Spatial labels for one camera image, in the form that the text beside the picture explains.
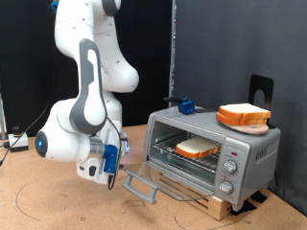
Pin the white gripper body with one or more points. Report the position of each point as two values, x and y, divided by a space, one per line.
84 171

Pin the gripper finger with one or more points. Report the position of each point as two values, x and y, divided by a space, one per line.
124 140

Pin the toast bread slice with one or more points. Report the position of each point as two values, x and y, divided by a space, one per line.
244 110
198 147
233 122

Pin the silver oven knob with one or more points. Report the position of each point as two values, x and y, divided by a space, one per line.
226 187
230 166

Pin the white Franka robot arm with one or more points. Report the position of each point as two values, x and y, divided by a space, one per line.
86 111

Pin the silver toaster oven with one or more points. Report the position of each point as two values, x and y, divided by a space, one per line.
192 119

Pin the vertical aluminium pole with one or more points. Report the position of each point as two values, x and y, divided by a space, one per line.
172 48

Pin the wooden block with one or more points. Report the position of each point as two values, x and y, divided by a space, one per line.
217 207

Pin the round wooden board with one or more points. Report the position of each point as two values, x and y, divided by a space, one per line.
252 130

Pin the black foam pad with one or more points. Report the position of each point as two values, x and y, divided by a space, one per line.
247 207
259 197

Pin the black metal bookend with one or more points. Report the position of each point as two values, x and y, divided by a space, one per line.
255 80

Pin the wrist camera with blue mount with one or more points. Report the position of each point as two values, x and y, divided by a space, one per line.
110 158

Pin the metal frame post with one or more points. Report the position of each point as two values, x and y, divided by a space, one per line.
2 121

